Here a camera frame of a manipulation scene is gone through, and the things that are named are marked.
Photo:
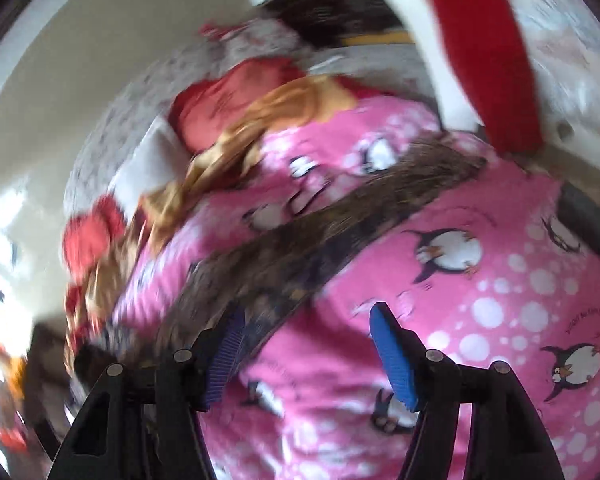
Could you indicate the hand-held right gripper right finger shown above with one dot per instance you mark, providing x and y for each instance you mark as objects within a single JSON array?
[{"x": 394, "y": 360}]

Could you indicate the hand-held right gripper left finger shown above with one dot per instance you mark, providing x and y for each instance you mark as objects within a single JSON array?
[{"x": 224, "y": 355}]

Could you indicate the dark patterned small garment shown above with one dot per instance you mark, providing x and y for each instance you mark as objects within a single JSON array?
[{"x": 330, "y": 225}]

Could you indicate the pink penguin printed blanket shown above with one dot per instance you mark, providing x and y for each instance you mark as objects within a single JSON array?
[{"x": 480, "y": 270}]

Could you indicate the small red cushion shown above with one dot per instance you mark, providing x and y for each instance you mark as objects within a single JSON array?
[{"x": 92, "y": 240}]

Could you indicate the orange object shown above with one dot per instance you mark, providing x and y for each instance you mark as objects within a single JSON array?
[{"x": 16, "y": 372}]

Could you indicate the red pillow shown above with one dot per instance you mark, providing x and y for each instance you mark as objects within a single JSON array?
[{"x": 220, "y": 105}]

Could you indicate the red garment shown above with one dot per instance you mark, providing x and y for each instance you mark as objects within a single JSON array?
[{"x": 125, "y": 120}]

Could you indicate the golden satin cloth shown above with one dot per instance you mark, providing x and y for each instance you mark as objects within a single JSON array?
[{"x": 280, "y": 105}]

